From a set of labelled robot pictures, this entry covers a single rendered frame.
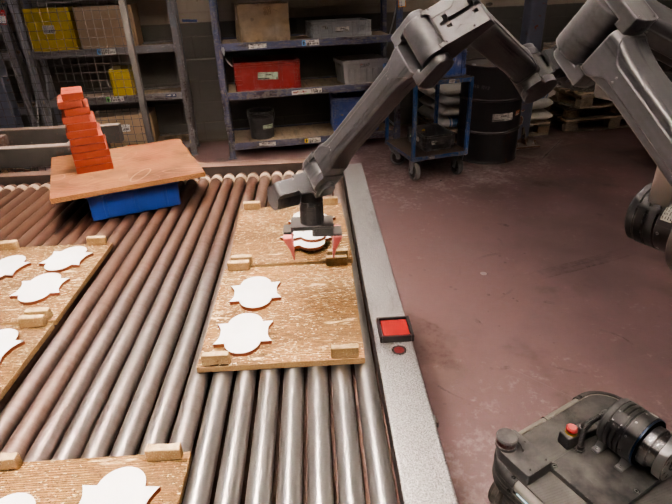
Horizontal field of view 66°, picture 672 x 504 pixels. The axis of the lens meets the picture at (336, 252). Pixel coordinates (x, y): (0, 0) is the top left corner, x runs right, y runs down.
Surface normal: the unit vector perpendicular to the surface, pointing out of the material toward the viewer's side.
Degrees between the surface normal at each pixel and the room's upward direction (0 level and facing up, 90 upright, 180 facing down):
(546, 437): 0
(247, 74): 90
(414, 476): 0
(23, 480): 0
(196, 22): 90
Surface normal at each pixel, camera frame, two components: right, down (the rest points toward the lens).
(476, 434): -0.04, -0.88
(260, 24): 0.22, 0.43
